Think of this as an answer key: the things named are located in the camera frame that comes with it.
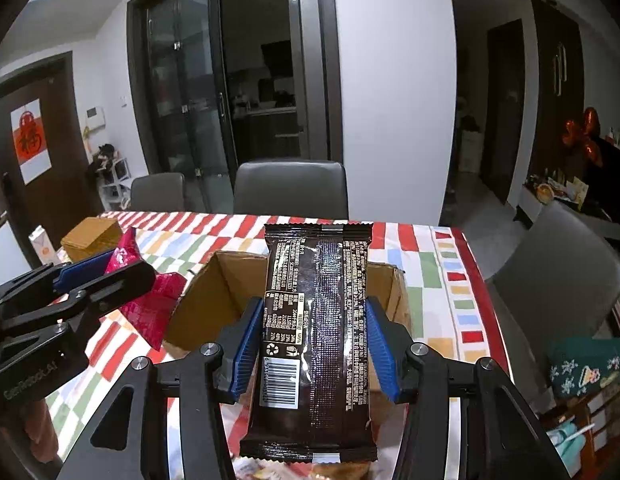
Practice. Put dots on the small grey dining chair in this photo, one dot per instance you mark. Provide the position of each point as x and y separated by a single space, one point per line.
157 192

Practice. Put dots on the dark brown entrance door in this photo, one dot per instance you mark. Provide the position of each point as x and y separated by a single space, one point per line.
65 110

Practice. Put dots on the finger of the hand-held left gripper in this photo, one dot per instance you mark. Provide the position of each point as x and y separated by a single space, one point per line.
82 272
120 285

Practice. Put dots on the low cluttered side cabinet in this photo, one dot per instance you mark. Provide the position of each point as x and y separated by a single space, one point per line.
590 215

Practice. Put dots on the dark interior door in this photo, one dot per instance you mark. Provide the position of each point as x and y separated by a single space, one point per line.
505 110

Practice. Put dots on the silver refrigerator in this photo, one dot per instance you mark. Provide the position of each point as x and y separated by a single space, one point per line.
310 60

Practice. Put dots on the red foil balloons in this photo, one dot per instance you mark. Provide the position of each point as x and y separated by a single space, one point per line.
582 135

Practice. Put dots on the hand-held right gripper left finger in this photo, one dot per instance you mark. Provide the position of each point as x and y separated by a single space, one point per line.
245 347

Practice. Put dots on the glass sliding door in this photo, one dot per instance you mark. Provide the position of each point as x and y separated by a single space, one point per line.
185 85

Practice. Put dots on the teal cloth item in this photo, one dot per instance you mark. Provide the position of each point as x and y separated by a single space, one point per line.
565 442

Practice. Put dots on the green printed cushion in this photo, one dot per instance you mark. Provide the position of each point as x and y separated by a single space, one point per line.
585 365

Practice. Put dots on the dark brown snack packet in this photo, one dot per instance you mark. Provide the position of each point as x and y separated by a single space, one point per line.
330 310

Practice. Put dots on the white cube shelf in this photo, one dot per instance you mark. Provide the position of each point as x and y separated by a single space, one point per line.
115 185

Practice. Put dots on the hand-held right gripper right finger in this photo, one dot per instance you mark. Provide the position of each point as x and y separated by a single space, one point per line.
382 350

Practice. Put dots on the red and white door poster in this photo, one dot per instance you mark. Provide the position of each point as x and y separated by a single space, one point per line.
32 140

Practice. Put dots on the black plush toy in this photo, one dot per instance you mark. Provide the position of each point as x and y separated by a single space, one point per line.
105 155

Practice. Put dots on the grey leather dining chair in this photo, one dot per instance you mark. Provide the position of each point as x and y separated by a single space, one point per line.
555 280

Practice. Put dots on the black range hood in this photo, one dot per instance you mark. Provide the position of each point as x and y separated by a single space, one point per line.
277 57

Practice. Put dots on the white wall intercom panel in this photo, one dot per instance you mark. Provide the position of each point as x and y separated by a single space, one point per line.
96 117

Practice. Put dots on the brown wicker basket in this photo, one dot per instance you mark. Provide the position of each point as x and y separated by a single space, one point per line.
90 240

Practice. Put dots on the wide grey dining chair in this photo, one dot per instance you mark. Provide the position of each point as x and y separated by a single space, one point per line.
290 190

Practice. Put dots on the cardboard box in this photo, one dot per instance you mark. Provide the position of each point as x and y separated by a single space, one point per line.
225 290

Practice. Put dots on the red snack packet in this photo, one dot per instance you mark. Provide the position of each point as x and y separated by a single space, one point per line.
155 305

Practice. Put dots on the person's left forearm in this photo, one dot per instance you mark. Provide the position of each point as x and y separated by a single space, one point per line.
30 435

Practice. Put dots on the wooden storage shelf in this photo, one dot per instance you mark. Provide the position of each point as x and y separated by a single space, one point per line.
600 420

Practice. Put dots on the white paper bag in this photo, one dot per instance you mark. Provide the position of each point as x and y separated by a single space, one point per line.
471 152

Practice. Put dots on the white orange drink carton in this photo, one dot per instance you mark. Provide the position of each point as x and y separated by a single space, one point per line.
42 247

